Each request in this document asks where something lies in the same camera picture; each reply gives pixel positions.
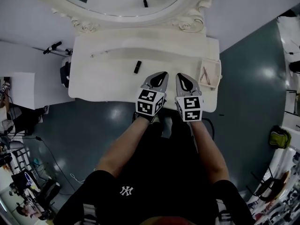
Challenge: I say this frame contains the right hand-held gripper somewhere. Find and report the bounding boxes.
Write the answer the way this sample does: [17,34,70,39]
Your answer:
[174,73,204,123]

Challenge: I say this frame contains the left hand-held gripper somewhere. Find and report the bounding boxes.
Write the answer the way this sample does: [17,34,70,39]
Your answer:
[135,71,170,117]

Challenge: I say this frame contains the pink pen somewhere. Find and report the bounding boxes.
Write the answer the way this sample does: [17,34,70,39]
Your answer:
[202,66,212,85]

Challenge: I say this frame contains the black lipstick tube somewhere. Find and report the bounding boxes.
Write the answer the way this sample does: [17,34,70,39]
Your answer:
[133,60,143,75]

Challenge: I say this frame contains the small white drawer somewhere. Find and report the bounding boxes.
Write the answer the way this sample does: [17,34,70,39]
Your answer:
[198,58,223,91]

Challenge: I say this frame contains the white dressing table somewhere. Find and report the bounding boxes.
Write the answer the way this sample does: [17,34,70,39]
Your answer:
[67,28,222,114]

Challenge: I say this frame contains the person's right forearm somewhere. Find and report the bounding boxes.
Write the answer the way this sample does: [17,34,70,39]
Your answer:
[189,120,230,185]

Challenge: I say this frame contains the person's left forearm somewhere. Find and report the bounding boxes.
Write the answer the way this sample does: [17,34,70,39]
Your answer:
[95,118,150,178]

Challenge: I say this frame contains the black wrist band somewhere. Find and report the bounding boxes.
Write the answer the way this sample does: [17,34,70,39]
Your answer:
[133,111,161,124]

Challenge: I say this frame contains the black trousers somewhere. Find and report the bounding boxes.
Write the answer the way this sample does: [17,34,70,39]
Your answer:
[161,116,200,168]

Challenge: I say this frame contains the ornate white oval mirror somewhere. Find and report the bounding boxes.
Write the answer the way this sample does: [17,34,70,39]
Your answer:
[27,0,218,35]

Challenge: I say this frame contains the dark bag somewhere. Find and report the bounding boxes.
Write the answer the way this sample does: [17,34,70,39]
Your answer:
[60,61,72,88]

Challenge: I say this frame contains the green backpack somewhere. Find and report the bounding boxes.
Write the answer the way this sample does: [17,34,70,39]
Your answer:
[268,125,292,150]

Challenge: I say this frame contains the black logo T-shirt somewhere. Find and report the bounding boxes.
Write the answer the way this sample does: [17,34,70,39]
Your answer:
[53,139,256,225]

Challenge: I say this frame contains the black chair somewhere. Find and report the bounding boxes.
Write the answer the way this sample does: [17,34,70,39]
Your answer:
[246,166,290,202]

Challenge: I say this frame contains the white shelf unit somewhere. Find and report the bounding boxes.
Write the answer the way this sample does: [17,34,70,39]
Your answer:
[10,72,36,110]

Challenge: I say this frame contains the white storage shelving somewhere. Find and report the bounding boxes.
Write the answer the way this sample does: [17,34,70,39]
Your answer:
[246,125,300,225]

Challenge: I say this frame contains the cluttered equipment workbench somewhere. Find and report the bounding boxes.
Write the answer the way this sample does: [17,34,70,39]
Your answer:
[0,76,62,223]

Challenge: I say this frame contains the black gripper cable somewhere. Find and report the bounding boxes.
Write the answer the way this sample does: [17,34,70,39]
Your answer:
[201,117,215,141]

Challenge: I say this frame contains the black handlebar with metal stem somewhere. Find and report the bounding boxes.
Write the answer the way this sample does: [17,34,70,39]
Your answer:
[32,41,73,56]

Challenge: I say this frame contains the white floor cable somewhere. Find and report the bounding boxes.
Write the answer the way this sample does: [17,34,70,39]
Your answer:
[70,173,86,183]

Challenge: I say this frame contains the black floor cable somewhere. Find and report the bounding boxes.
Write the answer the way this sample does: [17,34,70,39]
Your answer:
[35,136,76,190]

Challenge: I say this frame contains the striped backpack strap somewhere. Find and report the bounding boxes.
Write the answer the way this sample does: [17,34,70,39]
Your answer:
[217,199,235,225]
[82,204,100,225]

